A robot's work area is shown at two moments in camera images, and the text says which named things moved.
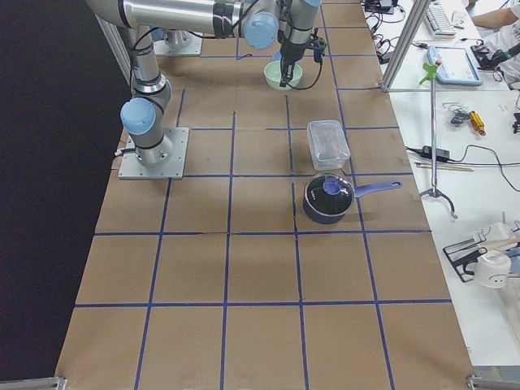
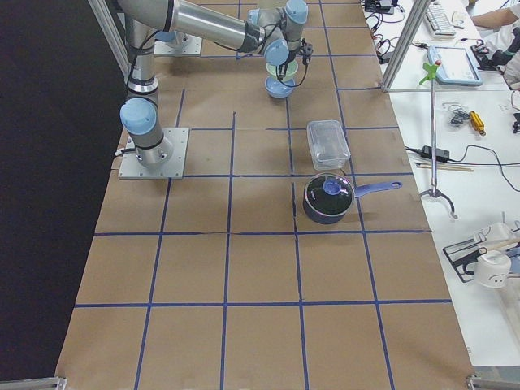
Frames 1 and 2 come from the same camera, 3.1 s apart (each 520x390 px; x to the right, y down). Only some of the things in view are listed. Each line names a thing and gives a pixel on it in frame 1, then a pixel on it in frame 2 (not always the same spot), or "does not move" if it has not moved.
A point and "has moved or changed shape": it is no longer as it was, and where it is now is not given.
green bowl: (272, 73) has moved or changed shape
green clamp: (431, 69) does not move
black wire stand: (464, 253) does not move
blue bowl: (276, 56) has moved or changed shape
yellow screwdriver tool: (477, 123) does not move
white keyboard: (439, 22) does not move
